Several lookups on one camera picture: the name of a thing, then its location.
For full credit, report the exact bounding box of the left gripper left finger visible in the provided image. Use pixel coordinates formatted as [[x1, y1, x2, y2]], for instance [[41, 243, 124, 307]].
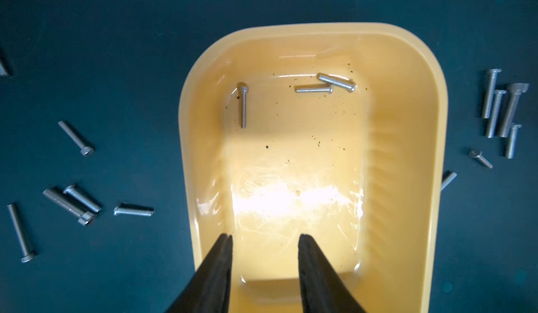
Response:
[[167, 234, 233, 312]]

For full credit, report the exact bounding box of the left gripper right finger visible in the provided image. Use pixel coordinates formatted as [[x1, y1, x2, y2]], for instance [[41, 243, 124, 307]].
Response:
[[298, 234, 365, 313]]

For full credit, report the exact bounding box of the long socket head screw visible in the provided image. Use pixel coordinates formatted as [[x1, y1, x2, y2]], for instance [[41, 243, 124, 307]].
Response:
[[43, 189, 95, 226]]

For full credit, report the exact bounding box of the yellow plastic storage box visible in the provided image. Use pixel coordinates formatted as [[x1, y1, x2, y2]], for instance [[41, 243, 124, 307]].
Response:
[[179, 23, 448, 312]]

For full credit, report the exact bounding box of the short silver screw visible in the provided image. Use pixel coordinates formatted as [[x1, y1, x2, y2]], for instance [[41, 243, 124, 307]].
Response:
[[63, 184, 102, 213], [504, 124, 522, 160]]

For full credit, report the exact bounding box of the flat head thin screw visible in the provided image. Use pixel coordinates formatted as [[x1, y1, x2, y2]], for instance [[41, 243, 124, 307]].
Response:
[[468, 150, 493, 169]]

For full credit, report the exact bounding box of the silver pan head screw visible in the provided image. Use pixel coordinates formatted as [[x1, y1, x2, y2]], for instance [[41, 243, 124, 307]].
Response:
[[481, 68, 502, 119], [485, 90, 507, 139]]

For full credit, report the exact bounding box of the thick socket head screw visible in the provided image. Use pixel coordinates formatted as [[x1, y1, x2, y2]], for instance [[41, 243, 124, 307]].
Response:
[[498, 83, 529, 138]]

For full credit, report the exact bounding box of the short socket head screw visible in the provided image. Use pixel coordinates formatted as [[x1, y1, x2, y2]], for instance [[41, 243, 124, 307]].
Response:
[[113, 206, 155, 217]]

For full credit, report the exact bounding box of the silver screw pile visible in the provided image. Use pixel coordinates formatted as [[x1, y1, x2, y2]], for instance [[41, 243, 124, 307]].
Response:
[[294, 73, 357, 94]]

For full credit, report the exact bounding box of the green mat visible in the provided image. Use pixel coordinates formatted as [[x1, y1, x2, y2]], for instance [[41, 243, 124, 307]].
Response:
[[1, 0, 537, 312]]

